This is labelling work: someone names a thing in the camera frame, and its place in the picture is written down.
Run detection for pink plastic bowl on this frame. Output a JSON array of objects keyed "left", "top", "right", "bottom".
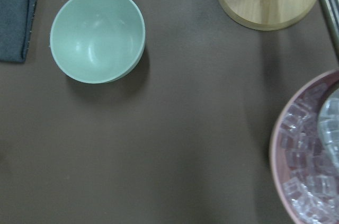
[{"left": 269, "top": 70, "right": 338, "bottom": 223}]

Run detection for metal ice scoop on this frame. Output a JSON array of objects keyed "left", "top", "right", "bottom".
[{"left": 314, "top": 0, "right": 339, "bottom": 152}]

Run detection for mint green bowl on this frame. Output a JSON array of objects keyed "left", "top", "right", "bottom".
[{"left": 50, "top": 0, "right": 146, "bottom": 84}]

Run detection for clear plastic ice cubes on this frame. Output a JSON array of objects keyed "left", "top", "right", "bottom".
[{"left": 279, "top": 83, "right": 338, "bottom": 223}]

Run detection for folded grey cloth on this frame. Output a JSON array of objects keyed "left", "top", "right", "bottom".
[{"left": 1, "top": 0, "right": 37, "bottom": 63}]

